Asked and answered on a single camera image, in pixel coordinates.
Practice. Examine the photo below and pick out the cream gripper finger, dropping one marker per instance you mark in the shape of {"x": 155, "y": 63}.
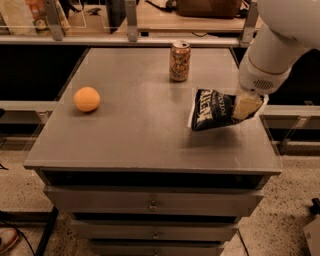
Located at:
{"x": 246, "y": 103}

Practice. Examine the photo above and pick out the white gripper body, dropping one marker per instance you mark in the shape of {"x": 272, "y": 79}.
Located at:
{"x": 256, "y": 80}

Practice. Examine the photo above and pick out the blue potato chip bag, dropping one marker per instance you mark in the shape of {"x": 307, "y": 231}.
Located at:
{"x": 213, "y": 109}

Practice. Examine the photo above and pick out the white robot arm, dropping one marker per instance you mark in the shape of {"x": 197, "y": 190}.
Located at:
{"x": 289, "y": 29}

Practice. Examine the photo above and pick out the orange soda can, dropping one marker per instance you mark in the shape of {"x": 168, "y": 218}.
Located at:
{"x": 179, "y": 60}

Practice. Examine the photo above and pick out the brown bag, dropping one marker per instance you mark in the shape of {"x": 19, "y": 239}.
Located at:
{"x": 224, "y": 9}

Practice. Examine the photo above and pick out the grey drawer cabinet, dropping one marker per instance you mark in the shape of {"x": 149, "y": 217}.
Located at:
{"x": 136, "y": 180}

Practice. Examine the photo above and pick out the orange fruit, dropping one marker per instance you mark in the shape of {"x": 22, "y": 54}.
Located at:
{"x": 86, "y": 99}

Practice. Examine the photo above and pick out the orange snack box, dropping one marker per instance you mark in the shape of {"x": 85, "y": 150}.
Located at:
{"x": 39, "y": 16}

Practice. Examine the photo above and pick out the shoe on floor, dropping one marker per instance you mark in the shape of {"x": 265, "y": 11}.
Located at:
{"x": 8, "y": 238}

